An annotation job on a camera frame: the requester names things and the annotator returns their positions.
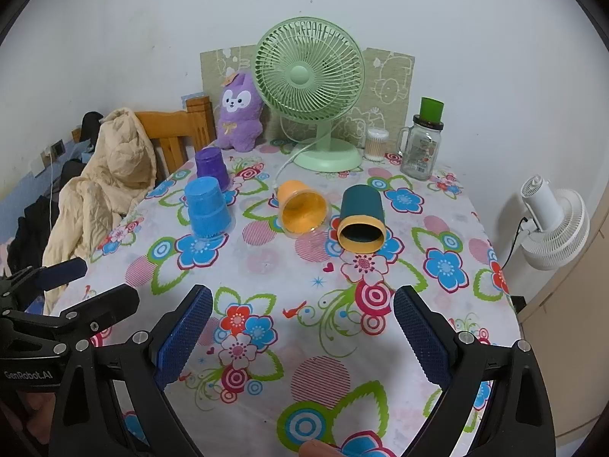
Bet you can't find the blue fuzzy plastic cup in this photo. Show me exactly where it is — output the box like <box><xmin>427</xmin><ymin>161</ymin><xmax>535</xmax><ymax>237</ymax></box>
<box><xmin>185</xmin><ymin>176</ymin><xmax>232</xmax><ymax>238</ymax></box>

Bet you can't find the cotton swab container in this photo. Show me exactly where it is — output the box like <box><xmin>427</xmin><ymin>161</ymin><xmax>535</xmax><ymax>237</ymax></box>
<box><xmin>363</xmin><ymin>127</ymin><xmax>389</xmax><ymax>161</ymax></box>

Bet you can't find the purple fuzzy plastic cup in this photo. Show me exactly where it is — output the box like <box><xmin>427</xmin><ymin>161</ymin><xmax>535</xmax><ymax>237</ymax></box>
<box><xmin>195</xmin><ymin>145</ymin><xmax>230</xmax><ymax>191</ymax></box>

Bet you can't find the teal and yellow cup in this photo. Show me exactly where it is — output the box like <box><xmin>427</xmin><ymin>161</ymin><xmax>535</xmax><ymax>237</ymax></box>
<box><xmin>336</xmin><ymin>185</ymin><xmax>386</xmax><ymax>254</ymax></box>

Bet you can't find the beige puffy jacket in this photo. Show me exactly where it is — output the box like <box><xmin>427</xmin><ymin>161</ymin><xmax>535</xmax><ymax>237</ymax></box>
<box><xmin>41</xmin><ymin>106</ymin><xmax>158</xmax><ymax>315</ymax></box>

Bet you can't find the white clip fan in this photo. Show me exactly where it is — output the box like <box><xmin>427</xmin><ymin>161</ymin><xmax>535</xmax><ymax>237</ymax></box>
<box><xmin>517</xmin><ymin>174</ymin><xmax>590</xmax><ymax>271</ymax></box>

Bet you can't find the green desk fan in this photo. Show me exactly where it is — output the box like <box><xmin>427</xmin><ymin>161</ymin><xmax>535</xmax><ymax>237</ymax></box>
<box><xmin>251</xmin><ymin>17</ymin><xmax>365</xmax><ymax>172</ymax></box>

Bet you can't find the orange fuzzy plastic cup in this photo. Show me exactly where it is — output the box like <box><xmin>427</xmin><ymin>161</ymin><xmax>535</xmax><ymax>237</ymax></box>
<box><xmin>277</xmin><ymin>179</ymin><xmax>329</xmax><ymax>238</ymax></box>

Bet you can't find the purple plush bunny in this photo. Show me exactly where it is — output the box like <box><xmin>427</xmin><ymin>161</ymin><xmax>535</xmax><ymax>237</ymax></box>
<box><xmin>216</xmin><ymin>70</ymin><xmax>263</xmax><ymax>153</ymax></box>

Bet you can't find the glass jar green lid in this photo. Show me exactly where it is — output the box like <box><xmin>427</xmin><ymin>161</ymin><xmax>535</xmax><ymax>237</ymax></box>
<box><xmin>397</xmin><ymin>97</ymin><xmax>444</xmax><ymax>181</ymax></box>

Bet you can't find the floral tablecloth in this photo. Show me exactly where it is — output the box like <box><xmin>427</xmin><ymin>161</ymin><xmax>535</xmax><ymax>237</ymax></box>
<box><xmin>57</xmin><ymin>141</ymin><xmax>520</xmax><ymax>456</ymax></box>

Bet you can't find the white fan cable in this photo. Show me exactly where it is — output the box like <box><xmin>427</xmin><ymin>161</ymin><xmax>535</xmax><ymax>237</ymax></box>
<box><xmin>271</xmin><ymin>117</ymin><xmax>349</xmax><ymax>198</ymax></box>

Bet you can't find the wooden chair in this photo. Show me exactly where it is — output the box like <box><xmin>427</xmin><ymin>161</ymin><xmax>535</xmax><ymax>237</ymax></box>
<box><xmin>81</xmin><ymin>96</ymin><xmax>216</xmax><ymax>189</ymax></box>

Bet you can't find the black clothing pile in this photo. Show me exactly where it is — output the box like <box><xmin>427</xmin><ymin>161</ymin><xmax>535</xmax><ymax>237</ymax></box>
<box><xmin>6</xmin><ymin>112</ymin><xmax>102</xmax><ymax>273</ymax></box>

